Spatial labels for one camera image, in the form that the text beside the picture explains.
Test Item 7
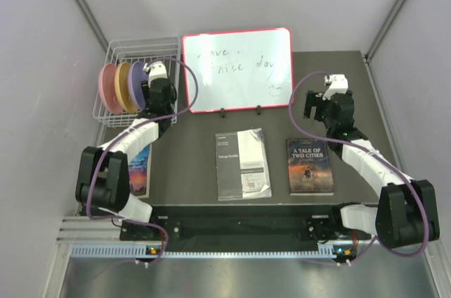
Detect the Tale of Two Cities book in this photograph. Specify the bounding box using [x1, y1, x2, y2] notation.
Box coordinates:
[286, 138, 335, 196]

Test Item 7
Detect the purple cable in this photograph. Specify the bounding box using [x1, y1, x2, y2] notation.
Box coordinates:
[288, 71, 431, 266]
[85, 56, 201, 266]

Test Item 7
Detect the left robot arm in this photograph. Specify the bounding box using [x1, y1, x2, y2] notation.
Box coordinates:
[75, 77, 177, 240]

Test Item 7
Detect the white wire dish rack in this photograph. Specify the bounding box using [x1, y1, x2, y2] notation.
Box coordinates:
[92, 36, 181, 128]

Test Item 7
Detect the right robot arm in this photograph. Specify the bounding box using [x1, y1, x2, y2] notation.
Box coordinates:
[304, 91, 440, 249]

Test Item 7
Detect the purple plate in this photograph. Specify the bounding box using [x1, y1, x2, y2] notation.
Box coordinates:
[128, 61, 147, 111]

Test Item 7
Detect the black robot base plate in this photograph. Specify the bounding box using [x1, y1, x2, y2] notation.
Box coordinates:
[119, 205, 372, 252]

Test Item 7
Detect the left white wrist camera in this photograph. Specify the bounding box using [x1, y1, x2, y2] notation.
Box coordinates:
[143, 61, 168, 85]

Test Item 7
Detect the red framed whiteboard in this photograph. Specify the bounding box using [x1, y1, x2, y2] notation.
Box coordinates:
[182, 27, 294, 113]

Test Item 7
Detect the yellow plate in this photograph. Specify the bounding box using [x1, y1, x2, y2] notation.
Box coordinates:
[114, 62, 138, 113]

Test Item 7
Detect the black white setup guide booklet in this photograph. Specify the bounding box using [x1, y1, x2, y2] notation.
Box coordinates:
[215, 128, 272, 201]

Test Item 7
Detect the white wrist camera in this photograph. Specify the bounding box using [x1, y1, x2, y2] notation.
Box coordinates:
[322, 74, 348, 100]
[143, 61, 168, 85]

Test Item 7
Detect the grey slotted cable duct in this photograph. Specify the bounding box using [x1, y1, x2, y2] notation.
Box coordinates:
[71, 244, 354, 259]

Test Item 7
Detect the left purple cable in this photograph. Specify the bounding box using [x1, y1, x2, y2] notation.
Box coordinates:
[85, 56, 201, 266]

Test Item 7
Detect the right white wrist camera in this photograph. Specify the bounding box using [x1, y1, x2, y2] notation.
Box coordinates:
[322, 74, 348, 100]

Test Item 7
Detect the pink plate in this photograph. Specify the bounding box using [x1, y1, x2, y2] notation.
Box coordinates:
[98, 63, 123, 115]

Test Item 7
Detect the blue sunset cover book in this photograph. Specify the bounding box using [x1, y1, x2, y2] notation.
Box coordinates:
[128, 145, 152, 198]

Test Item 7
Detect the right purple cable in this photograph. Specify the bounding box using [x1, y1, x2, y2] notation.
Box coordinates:
[288, 71, 431, 266]

